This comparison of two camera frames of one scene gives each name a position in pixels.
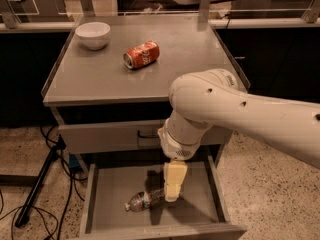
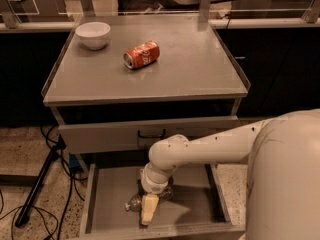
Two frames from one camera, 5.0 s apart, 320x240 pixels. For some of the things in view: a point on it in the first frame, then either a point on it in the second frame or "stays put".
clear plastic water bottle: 146,199 stays put
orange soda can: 141,55 stays put
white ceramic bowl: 94,34 stays put
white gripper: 175,149 → 151,187
